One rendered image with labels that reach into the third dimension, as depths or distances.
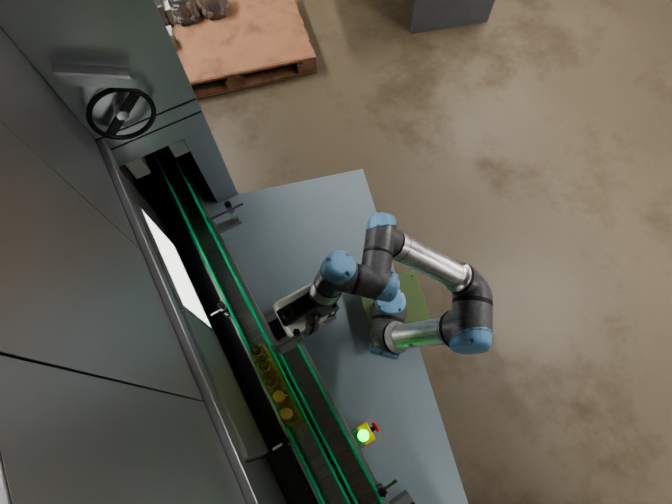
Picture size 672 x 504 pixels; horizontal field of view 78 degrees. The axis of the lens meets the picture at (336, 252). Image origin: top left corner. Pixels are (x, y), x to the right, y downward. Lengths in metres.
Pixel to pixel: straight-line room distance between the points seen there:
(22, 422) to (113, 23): 1.14
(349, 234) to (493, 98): 2.11
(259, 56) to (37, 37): 2.42
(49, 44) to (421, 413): 1.74
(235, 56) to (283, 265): 2.19
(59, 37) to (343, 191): 1.28
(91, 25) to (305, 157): 2.01
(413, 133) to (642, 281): 1.84
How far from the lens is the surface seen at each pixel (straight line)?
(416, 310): 1.80
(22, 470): 0.52
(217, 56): 3.76
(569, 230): 3.24
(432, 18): 4.11
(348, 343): 1.82
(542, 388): 2.80
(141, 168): 2.01
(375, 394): 1.79
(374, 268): 0.98
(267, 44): 3.78
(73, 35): 1.46
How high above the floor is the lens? 2.53
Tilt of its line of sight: 66 degrees down
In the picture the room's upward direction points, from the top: 2 degrees counter-clockwise
